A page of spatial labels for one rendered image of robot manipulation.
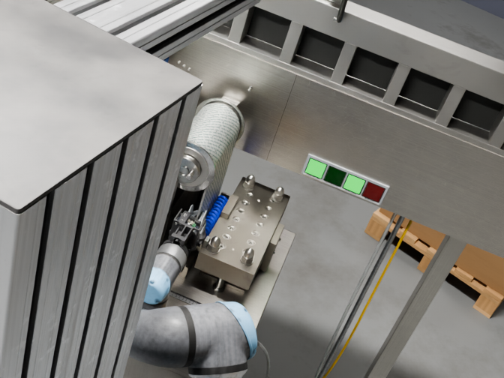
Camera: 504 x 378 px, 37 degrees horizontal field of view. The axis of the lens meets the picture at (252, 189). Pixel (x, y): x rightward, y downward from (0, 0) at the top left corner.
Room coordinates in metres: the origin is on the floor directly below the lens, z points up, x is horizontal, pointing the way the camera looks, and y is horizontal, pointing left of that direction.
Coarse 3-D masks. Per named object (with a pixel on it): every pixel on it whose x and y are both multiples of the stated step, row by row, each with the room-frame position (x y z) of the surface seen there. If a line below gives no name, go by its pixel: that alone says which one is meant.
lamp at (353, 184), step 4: (348, 176) 1.82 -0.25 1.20; (352, 176) 1.82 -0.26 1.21; (348, 180) 1.82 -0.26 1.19; (352, 180) 1.82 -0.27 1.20; (356, 180) 1.82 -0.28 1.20; (360, 180) 1.82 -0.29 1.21; (344, 184) 1.82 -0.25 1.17; (348, 184) 1.82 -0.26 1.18; (352, 184) 1.82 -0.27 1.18; (356, 184) 1.82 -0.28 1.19; (360, 184) 1.82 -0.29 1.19; (348, 188) 1.82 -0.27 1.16; (352, 188) 1.82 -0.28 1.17; (356, 188) 1.82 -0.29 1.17; (360, 188) 1.82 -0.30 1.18; (356, 192) 1.82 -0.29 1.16
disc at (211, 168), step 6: (192, 144) 1.54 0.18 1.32; (198, 150) 1.54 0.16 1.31; (204, 150) 1.53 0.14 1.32; (204, 156) 1.53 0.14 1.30; (210, 156) 1.53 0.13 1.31; (210, 162) 1.53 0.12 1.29; (210, 168) 1.53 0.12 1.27; (210, 174) 1.53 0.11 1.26; (210, 180) 1.53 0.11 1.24; (180, 186) 1.54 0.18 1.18; (186, 186) 1.54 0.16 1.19; (198, 186) 1.53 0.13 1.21; (204, 186) 1.53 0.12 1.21
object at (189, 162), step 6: (186, 156) 1.53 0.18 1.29; (192, 156) 1.53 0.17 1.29; (186, 162) 1.52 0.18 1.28; (192, 162) 1.52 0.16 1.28; (198, 162) 1.53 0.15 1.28; (180, 168) 1.52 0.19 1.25; (186, 168) 1.52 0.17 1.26; (192, 168) 1.52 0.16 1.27; (198, 168) 1.52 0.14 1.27; (180, 174) 1.52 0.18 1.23; (186, 174) 1.52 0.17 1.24; (198, 174) 1.51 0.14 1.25; (180, 180) 1.52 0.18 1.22; (186, 180) 1.52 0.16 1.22; (192, 180) 1.51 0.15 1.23
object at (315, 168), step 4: (312, 160) 1.83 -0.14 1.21; (308, 164) 1.83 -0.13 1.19; (312, 164) 1.83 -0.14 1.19; (316, 164) 1.83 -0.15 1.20; (320, 164) 1.83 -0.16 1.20; (324, 164) 1.83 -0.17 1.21; (308, 168) 1.83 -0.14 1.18; (312, 168) 1.83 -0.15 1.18; (316, 168) 1.83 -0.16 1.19; (320, 168) 1.83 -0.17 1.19; (324, 168) 1.83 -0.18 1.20; (308, 172) 1.83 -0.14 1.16; (312, 172) 1.83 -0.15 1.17; (316, 172) 1.83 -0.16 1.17; (320, 172) 1.83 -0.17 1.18; (316, 176) 1.83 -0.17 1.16; (320, 176) 1.83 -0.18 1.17
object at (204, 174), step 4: (188, 148) 1.54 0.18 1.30; (192, 148) 1.54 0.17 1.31; (184, 152) 1.54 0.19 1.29; (188, 152) 1.53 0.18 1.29; (192, 152) 1.53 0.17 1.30; (196, 152) 1.53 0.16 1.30; (196, 156) 1.53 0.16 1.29; (200, 156) 1.53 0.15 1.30; (200, 160) 1.53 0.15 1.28; (204, 160) 1.53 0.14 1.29; (200, 164) 1.53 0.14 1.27; (204, 164) 1.53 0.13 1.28; (204, 168) 1.53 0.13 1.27; (204, 172) 1.53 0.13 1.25; (200, 176) 1.53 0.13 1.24; (204, 176) 1.53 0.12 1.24; (196, 180) 1.53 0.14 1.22; (200, 180) 1.53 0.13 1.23; (204, 180) 1.53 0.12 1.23; (184, 184) 1.53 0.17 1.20; (188, 184) 1.53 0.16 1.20; (192, 184) 1.53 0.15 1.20; (196, 184) 1.53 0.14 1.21
